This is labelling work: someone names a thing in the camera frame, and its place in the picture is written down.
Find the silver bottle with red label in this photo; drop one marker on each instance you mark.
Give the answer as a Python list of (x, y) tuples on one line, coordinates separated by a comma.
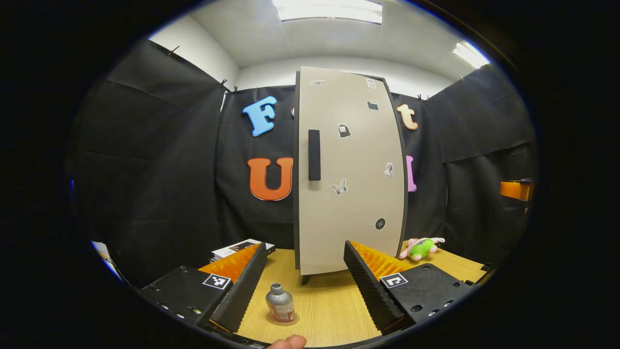
[(280, 305)]

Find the large ceiling light panel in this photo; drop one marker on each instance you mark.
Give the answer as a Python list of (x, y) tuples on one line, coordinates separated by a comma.
[(329, 9)]

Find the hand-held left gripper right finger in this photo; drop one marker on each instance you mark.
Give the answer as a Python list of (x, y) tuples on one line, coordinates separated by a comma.
[(370, 291)]

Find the round brown coaster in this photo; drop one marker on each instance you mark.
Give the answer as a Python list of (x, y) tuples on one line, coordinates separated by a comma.
[(296, 319)]

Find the grey cabinet door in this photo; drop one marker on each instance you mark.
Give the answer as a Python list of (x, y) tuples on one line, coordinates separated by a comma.
[(358, 203)]

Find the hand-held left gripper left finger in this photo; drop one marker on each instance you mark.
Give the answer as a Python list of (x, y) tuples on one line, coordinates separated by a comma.
[(244, 291)]

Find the white side table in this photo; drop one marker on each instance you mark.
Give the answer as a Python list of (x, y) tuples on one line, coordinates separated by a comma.
[(104, 254)]

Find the small ceiling light panel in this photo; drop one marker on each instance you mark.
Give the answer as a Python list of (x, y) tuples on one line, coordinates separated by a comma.
[(470, 54)]

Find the green and pink plush toy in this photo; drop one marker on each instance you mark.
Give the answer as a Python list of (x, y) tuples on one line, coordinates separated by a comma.
[(421, 248)]

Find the black backdrop cloth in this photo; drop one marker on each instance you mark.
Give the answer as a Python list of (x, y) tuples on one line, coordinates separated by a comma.
[(145, 169)]

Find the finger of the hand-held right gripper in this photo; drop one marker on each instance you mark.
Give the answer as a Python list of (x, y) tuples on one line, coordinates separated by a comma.
[(511, 190)]

